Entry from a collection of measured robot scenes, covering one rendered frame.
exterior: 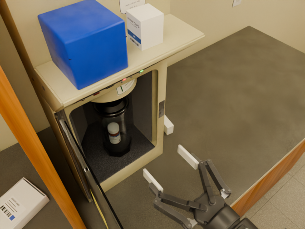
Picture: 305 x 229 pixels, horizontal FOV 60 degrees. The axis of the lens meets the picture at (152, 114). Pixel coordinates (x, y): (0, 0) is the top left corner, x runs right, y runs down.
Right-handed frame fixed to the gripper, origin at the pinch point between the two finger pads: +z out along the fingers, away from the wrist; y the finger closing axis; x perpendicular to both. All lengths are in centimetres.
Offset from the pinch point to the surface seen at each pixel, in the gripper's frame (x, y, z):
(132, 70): -28.0, 4.2, 6.1
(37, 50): -31.0, 16.0, 17.5
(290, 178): 123, -118, -14
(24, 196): 25, 34, 31
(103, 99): -9.9, 4.4, 20.3
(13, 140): 30, 29, 60
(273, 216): 122, -83, -23
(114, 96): -10.0, 1.8, 19.3
